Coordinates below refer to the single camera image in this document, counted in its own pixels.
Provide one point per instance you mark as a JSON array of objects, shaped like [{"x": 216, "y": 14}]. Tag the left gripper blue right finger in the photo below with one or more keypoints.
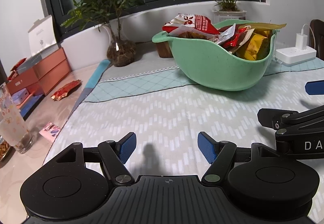
[{"x": 208, "y": 147}]

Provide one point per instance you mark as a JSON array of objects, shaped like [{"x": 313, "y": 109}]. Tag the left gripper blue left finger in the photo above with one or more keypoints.
[{"x": 126, "y": 146}]

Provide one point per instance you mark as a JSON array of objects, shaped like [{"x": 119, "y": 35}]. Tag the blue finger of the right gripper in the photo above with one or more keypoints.
[{"x": 315, "y": 87}]

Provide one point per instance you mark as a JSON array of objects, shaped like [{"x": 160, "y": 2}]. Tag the yellow chip bag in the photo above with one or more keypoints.
[{"x": 257, "y": 47}]

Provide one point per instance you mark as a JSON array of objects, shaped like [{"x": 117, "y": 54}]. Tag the beige gold long packet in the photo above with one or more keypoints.
[{"x": 262, "y": 26}]

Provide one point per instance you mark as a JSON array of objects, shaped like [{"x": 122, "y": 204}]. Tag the large red cookie packet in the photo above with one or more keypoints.
[{"x": 240, "y": 37}]

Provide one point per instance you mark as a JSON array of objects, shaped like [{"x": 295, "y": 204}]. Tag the red white snack bag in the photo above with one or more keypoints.
[{"x": 191, "y": 21}]

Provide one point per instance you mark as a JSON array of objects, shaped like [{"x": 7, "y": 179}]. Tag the white power strip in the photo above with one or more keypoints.
[{"x": 293, "y": 56}]

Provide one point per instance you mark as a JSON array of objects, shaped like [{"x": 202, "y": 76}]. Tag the white charger plug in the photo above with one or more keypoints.
[{"x": 301, "y": 41}]

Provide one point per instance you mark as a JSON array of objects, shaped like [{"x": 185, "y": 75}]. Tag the patterned tablecloth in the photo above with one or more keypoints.
[{"x": 166, "y": 111}]

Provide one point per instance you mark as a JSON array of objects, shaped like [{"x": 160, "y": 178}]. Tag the dark wooden chair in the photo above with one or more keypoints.
[{"x": 317, "y": 26}]

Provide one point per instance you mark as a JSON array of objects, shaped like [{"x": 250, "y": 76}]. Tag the red gold foil packet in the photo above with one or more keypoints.
[{"x": 65, "y": 90}]

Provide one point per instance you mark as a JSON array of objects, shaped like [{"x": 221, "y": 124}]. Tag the green plastic bowl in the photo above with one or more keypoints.
[{"x": 212, "y": 66}]

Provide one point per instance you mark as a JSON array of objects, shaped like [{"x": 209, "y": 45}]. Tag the brown wooden tray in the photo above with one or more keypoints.
[{"x": 164, "y": 50}]

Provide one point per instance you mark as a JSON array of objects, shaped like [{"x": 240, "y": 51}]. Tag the blue book stack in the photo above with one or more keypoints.
[{"x": 26, "y": 101}]

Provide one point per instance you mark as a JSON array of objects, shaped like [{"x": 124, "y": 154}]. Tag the orange drawer box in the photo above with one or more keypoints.
[{"x": 44, "y": 76}]

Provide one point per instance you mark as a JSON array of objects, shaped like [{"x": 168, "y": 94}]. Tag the glass drinking cup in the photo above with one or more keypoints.
[{"x": 14, "y": 129}]

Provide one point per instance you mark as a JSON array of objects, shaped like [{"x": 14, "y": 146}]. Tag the brown nut candy packet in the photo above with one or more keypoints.
[{"x": 192, "y": 35}]

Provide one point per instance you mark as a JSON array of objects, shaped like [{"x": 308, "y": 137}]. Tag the plate of nuts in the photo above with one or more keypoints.
[{"x": 6, "y": 150}]

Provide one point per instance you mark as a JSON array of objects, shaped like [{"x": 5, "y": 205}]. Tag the white open box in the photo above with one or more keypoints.
[{"x": 42, "y": 42}]

